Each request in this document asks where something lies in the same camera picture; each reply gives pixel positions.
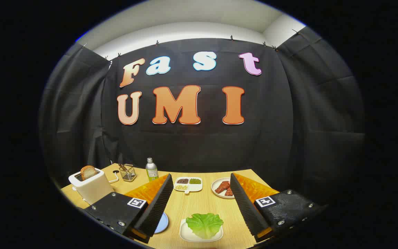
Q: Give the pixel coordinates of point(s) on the white square plate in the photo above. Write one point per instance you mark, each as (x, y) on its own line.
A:
(185, 233)

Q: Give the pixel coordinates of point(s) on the blue round plate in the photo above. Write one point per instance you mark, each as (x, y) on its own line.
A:
(162, 223)

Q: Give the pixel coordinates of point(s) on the white round plate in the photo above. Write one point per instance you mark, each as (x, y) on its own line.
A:
(215, 185)

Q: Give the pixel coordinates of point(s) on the toasted bread slice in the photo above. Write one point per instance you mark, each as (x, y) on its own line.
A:
(87, 172)

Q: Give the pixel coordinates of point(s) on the black backdrop cloth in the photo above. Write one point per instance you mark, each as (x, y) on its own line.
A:
(202, 145)

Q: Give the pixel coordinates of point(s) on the white divided dish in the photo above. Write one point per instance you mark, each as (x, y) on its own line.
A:
(193, 187)

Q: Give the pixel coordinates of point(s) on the green lettuce leaf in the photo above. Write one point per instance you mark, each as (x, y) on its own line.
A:
(204, 224)

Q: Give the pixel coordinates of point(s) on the pile of green beans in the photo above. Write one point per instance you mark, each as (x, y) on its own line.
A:
(195, 181)

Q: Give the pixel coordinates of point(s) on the brown meat piece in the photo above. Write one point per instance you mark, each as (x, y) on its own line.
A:
(222, 186)
(229, 192)

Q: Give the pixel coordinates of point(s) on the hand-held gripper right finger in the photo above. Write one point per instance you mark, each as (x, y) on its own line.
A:
(245, 207)

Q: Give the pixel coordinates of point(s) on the pile of pale soybeans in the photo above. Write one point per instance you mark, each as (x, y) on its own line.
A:
(181, 187)

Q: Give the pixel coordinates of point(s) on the white toaster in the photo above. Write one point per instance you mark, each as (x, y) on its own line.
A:
(92, 192)

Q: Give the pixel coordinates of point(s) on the pile of dark red beans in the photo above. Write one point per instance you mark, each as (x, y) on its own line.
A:
(182, 181)

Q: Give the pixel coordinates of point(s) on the silver green drink bottle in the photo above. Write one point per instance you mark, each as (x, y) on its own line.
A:
(151, 171)

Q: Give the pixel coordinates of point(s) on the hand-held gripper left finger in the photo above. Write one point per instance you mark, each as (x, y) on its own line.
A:
(157, 207)

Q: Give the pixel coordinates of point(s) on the brown wooden sticks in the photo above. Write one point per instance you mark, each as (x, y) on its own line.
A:
(123, 167)

